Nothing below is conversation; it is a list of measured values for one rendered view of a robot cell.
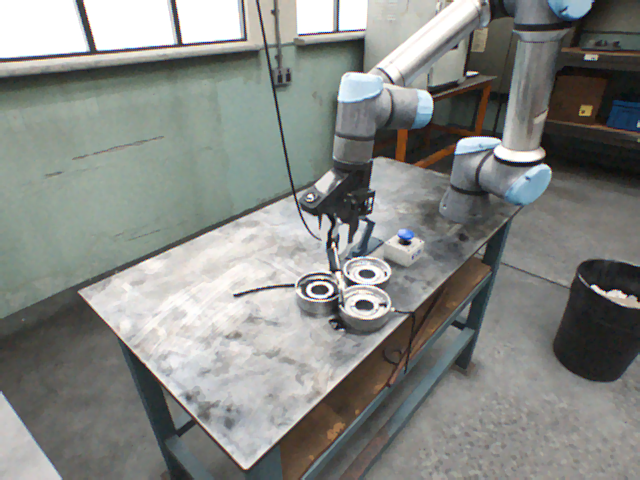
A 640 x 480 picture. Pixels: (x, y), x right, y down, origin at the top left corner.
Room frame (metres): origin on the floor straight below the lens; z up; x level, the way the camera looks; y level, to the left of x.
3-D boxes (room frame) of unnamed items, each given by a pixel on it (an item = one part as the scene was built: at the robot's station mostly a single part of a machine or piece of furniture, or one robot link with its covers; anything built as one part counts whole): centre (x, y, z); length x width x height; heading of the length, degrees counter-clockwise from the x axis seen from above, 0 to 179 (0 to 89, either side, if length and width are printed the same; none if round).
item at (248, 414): (0.94, -0.07, 0.79); 1.20 x 0.60 x 0.02; 138
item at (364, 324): (0.62, -0.09, 0.82); 0.10 x 0.10 x 0.04
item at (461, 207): (1.08, -0.44, 0.85); 0.15 x 0.15 x 0.10
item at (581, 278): (1.22, -1.19, 0.21); 0.34 x 0.34 x 0.43
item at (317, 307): (0.67, 0.00, 0.82); 0.10 x 0.10 x 0.04
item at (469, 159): (1.08, -0.44, 0.97); 0.13 x 0.12 x 0.14; 26
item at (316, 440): (0.94, -0.07, 0.40); 1.17 x 0.59 x 0.80; 138
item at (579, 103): (3.60, -2.26, 0.64); 0.49 x 0.40 x 0.37; 53
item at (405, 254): (0.84, -0.21, 0.82); 0.08 x 0.07 x 0.05; 138
